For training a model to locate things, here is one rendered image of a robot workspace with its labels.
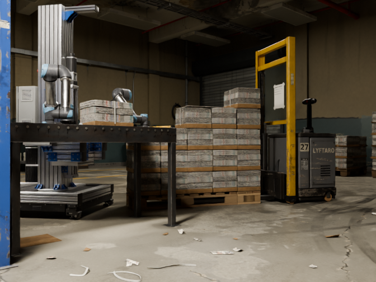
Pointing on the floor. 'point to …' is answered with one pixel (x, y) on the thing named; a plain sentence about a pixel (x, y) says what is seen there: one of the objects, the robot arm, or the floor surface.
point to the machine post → (5, 131)
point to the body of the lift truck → (308, 163)
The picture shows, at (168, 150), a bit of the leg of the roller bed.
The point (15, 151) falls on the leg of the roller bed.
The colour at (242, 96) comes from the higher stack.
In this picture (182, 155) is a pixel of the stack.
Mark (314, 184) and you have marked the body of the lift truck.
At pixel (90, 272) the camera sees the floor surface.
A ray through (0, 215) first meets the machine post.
